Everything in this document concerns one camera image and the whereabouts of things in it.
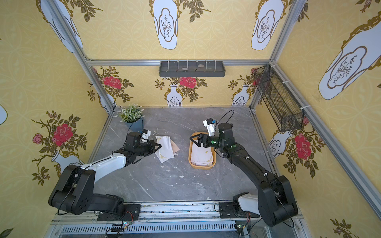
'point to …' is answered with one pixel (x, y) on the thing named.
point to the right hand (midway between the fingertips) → (193, 140)
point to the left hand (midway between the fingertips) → (163, 145)
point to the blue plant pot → (137, 126)
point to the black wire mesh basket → (286, 113)
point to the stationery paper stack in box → (201, 156)
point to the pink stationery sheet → (175, 148)
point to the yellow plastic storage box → (214, 155)
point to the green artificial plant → (131, 114)
